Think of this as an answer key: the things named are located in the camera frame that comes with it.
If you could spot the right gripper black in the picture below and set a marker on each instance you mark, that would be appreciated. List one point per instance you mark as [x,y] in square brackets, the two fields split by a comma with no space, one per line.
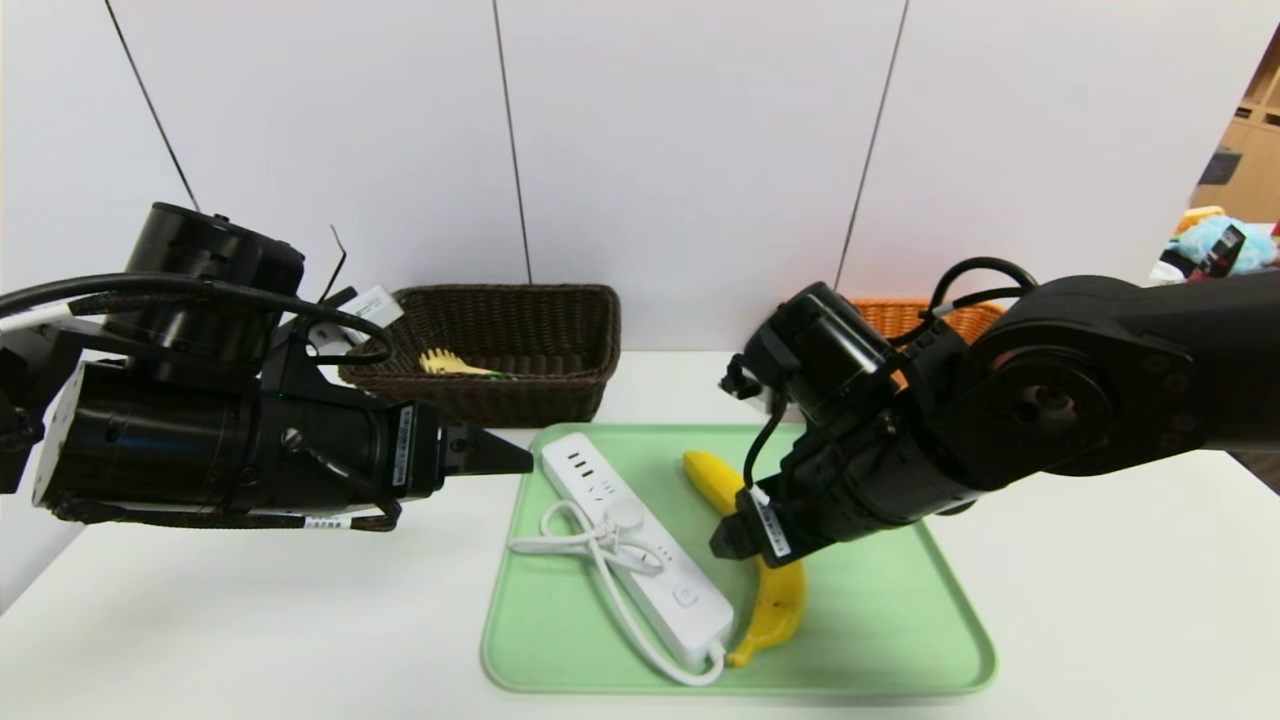
[768,531]

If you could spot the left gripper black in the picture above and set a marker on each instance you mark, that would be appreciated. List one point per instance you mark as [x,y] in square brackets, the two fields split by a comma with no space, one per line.
[413,447]

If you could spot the yellow banana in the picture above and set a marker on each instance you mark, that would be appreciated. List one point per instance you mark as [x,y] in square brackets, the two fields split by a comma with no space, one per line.
[775,610]

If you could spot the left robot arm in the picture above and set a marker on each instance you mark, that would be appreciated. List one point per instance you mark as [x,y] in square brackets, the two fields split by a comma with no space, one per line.
[150,440]

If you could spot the dark brown wicker basket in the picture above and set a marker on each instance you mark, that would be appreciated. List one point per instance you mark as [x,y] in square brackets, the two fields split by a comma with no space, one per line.
[520,395]

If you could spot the orange wicker basket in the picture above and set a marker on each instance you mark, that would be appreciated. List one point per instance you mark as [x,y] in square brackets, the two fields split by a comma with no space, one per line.
[900,318]

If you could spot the light green plastic tray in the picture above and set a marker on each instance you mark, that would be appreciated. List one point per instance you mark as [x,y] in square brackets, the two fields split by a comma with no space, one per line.
[880,640]

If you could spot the blue plush toy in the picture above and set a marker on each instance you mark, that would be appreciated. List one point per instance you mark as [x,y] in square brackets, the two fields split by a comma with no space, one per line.
[1205,240]

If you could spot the orange toy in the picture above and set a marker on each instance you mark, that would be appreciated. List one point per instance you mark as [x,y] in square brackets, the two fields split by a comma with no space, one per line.
[1195,217]

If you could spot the black upright box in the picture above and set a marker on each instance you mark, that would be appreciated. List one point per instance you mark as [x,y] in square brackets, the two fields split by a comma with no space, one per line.
[1222,252]

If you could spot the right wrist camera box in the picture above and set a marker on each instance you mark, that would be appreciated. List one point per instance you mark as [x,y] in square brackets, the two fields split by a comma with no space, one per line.
[745,378]

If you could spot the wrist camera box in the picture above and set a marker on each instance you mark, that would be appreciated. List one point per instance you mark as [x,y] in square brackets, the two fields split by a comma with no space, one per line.
[745,378]
[370,303]

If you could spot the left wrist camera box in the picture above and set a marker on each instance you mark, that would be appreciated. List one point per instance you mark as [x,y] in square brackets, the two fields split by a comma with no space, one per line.
[370,303]

